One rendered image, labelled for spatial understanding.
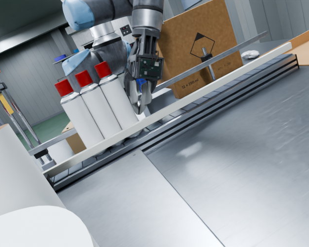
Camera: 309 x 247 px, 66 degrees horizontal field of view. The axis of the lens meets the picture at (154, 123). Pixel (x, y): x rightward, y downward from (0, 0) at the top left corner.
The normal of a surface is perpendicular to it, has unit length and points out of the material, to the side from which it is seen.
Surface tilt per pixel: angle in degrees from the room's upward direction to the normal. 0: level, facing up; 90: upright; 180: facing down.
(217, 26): 90
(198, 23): 90
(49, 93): 90
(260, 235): 0
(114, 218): 0
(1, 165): 90
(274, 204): 0
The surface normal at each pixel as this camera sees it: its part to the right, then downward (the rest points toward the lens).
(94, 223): -0.40, -0.86
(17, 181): 0.81, -0.16
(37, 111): 0.15, 0.28
